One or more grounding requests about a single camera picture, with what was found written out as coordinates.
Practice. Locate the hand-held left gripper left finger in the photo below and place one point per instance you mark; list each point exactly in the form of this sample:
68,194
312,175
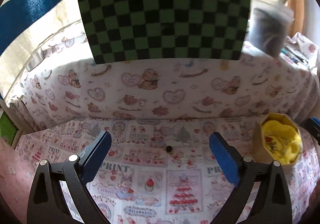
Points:
96,159

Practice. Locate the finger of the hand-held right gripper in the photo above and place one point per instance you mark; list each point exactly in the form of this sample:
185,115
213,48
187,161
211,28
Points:
313,126

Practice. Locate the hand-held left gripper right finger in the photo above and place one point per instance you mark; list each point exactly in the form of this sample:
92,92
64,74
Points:
226,159

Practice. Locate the yellow octagonal box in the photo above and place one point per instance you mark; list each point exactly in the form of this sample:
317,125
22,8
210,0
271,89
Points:
260,144

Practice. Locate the dark earring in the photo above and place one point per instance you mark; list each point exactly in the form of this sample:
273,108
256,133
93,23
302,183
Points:
169,149

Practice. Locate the yellow cloth lining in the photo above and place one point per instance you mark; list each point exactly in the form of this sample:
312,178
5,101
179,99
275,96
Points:
292,139

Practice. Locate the strawberry printed tablecloth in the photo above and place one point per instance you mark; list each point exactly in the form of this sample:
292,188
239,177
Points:
155,184

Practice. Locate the dark pen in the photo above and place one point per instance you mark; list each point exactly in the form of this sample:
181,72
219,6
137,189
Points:
295,55

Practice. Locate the pink bag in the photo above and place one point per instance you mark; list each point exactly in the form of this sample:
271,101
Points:
12,184

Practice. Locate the green box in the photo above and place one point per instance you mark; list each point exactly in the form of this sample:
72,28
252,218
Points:
7,129

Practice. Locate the bear and heart printed cloth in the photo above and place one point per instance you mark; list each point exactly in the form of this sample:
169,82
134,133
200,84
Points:
162,89

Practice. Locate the clear plastic tub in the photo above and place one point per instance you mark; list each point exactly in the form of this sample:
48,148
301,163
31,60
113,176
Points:
270,31

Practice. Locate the green black checkerboard card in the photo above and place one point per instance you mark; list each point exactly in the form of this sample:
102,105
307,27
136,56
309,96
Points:
162,19

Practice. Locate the wooden window frame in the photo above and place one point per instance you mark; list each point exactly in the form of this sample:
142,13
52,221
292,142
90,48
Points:
297,6

